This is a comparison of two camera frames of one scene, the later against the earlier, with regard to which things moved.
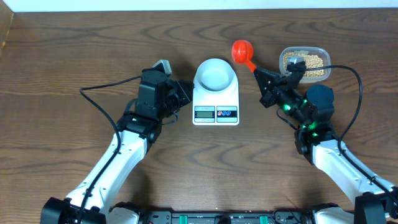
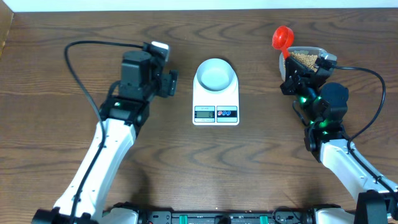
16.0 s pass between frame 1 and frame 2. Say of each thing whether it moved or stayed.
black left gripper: moved
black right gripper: moved
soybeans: stayed
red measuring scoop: moved
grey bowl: stayed
